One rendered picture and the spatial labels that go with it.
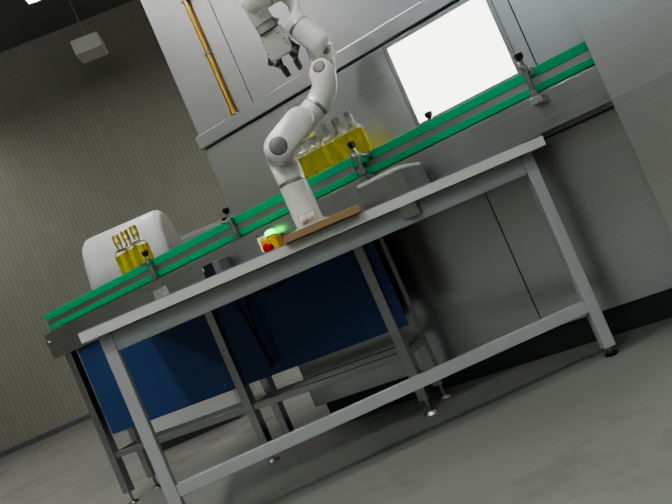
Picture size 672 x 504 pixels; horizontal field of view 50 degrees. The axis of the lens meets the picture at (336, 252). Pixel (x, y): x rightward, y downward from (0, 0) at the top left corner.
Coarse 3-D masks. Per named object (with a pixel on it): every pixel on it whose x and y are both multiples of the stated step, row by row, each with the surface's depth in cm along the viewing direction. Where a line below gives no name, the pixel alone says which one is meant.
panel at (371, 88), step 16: (464, 0) 259; (496, 16) 255; (384, 48) 275; (512, 48) 256; (352, 64) 282; (368, 64) 279; (384, 64) 276; (352, 80) 283; (368, 80) 280; (384, 80) 277; (400, 80) 274; (304, 96) 293; (336, 96) 287; (352, 96) 284; (368, 96) 281; (384, 96) 278; (400, 96) 275; (336, 112) 288; (352, 112) 285; (368, 112) 282; (384, 112) 279; (400, 112) 276; (368, 128) 283; (384, 128) 280; (400, 128) 277
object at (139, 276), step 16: (320, 176) 267; (336, 176) 264; (352, 176) 261; (320, 192) 268; (256, 208) 281; (272, 208) 278; (224, 224) 288; (240, 224) 286; (256, 224) 282; (192, 240) 296; (208, 240) 293; (224, 240) 290; (160, 256) 305; (176, 256) 302; (192, 256) 298; (128, 272) 314; (144, 272) 311; (160, 272) 306; (96, 288) 324; (112, 288) 320; (128, 288) 316; (80, 304) 330; (96, 304) 325; (48, 320) 340; (64, 320) 336
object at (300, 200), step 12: (300, 180) 234; (288, 192) 234; (300, 192) 233; (312, 192) 237; (288, 204) 236; (300, 204) 233; (312, 204) 234; (300, 216) 233; (312, 216) 230; (300, 228) 233
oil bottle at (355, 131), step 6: (348, 126) 271; (354, 126) 270; (360, 126) 271; (348, 132) 271; (354, 132) 270; (360, 132) 269; (354, 138) 270; (360, 138) 269; (366, 138) 272; (360, 144) 270; (366, 144) 269; (360, 150) 270; (366, 150) 269
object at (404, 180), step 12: (408, 168) 238; (420, 168) 248; (384, 180) 235; (396, 180) 233; (408, 180) 234; (420, 180) 244; (432, 180) 256; (360, 192) 239; (372, 192) 237; (384, 192) 236; (396, 192) 234; (372, 204) 238
